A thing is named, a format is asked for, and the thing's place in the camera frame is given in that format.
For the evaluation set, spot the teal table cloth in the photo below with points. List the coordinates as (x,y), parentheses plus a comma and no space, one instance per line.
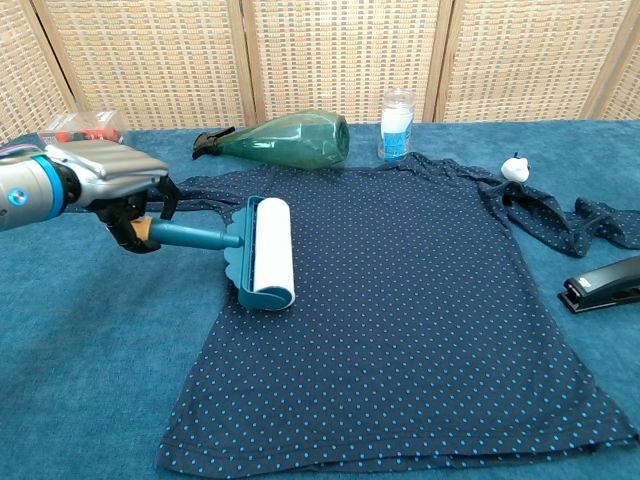
(90,350)

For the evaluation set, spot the clear box of red clips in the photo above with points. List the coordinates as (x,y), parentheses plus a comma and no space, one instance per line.
(85,129)

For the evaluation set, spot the clear jar blue label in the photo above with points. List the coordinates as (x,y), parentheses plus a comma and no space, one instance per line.
(396,130)

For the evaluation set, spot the woven rattan folding screen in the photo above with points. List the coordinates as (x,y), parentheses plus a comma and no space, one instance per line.
(320,55)

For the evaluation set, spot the dark polka dot shirt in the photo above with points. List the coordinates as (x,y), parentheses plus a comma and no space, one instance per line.
(390,310)

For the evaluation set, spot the small white figurine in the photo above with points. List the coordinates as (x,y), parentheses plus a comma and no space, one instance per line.
(515,169)

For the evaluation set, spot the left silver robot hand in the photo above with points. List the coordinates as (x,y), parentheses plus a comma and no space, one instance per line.
(110,167)

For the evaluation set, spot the green spray bottle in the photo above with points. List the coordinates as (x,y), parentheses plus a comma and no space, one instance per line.
(295,142)

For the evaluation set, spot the black stapler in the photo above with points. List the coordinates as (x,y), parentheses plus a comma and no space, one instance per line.
(602,287)

